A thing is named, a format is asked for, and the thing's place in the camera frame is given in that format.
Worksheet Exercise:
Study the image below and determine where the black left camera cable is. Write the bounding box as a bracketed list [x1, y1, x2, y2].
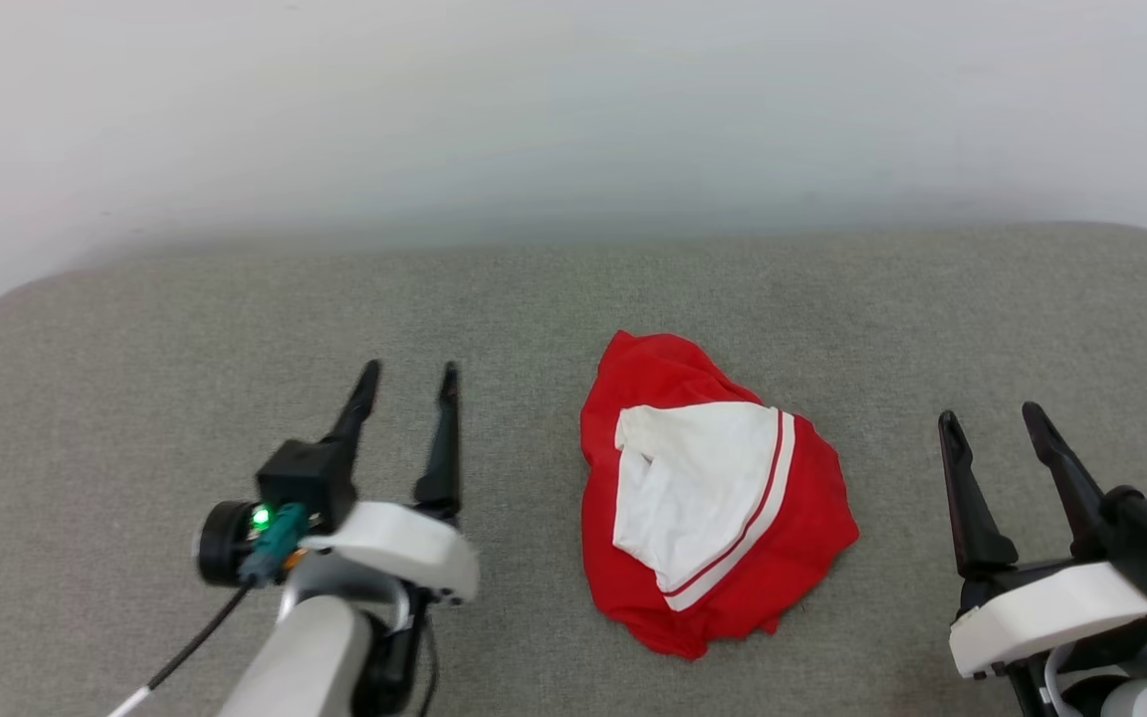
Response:
[106, 583, 254, 717]

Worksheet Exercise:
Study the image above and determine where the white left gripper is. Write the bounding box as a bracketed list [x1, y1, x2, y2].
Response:
[280, 359, 481, 638]

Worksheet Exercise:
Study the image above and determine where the teal left camera connector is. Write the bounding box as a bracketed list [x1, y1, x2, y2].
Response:
[239, 503, 308, 586]

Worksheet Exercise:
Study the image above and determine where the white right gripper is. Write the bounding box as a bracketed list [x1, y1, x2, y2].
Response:
[938, 401, 1147, 681]

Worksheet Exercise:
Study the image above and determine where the red and white jersey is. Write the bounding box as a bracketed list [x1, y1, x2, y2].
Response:
[579, 331, 860, 660]

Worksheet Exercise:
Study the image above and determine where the grey fabric sofa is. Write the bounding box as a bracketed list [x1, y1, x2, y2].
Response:
[0, 221, 1147, 717]

